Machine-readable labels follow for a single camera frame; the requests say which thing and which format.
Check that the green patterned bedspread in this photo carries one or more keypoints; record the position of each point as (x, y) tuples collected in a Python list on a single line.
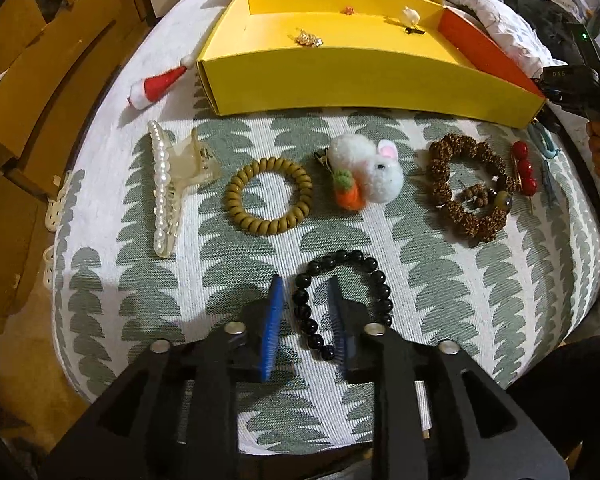
[(205, 285)]

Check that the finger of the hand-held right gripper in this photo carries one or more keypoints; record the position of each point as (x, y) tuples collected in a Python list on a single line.
[(549, 121)]

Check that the person's dark pants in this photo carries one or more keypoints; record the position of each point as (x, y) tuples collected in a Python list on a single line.
[(570, 390)]

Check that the gold rhinestone brooch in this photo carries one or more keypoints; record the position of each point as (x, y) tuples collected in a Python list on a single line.
[(307, 38)]

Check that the yellow cardboard box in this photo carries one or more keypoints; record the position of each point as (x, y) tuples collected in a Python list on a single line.
[(355, 80)]

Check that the white bunny plush hair clip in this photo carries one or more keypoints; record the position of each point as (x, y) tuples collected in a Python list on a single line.
[(375, 170)]

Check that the black clothing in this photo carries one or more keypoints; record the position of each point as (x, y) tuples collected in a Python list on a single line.
[(535, 5)]

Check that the red santa hat hair clip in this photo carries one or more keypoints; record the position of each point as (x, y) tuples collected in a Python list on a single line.
[(162, 85)]

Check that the wooden wardrobe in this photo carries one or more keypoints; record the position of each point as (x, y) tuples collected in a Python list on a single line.
[(30, 85)]

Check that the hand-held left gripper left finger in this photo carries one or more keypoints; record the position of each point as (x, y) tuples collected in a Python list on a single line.
[(272, 325)]

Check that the black hair clip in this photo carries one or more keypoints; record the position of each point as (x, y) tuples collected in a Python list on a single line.
[(414, 31)]

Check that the red bead hairpin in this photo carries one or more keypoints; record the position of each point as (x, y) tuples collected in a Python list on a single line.
[(524, 167)]

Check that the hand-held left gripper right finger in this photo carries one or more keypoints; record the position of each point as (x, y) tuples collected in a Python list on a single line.
[(336, 320)]

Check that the small blue hair clip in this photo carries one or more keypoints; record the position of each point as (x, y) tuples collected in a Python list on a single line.
[(547, 185)]

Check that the pearl claw hair clip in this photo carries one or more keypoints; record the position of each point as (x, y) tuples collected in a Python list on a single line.
[(161, 180)]

